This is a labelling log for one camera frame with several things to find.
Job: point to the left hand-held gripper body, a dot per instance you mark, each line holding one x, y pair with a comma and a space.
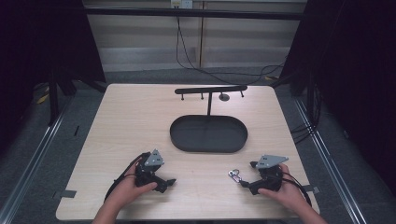
148, 169

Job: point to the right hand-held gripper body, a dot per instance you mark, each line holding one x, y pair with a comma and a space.
270, 179

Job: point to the person's right hand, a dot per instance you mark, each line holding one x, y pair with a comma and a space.
288, 194

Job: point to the person's left hand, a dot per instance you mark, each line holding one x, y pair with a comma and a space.
129, 189

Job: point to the grey tape strip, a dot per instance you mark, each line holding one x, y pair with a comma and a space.
312, 189
64, 194

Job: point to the black key stand with tray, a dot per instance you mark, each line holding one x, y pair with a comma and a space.
208, 133

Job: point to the round grey disc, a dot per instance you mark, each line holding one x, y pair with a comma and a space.
223, 97

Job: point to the small black tape piece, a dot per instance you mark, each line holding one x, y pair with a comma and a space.
76, 130

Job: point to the black metal stand leg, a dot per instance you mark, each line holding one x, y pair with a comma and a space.
53, 99

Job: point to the yellow floor object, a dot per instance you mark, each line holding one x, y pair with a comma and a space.
42, 98

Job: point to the dark curtain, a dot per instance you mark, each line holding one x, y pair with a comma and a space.
351, 77
40, 46

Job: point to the metal floor rail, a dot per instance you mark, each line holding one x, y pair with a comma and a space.
330, 161
31, 161

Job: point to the black horizontal frame bar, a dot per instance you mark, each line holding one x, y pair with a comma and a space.
193, 13

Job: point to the white wall socket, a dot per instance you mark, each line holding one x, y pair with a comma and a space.
181, 3

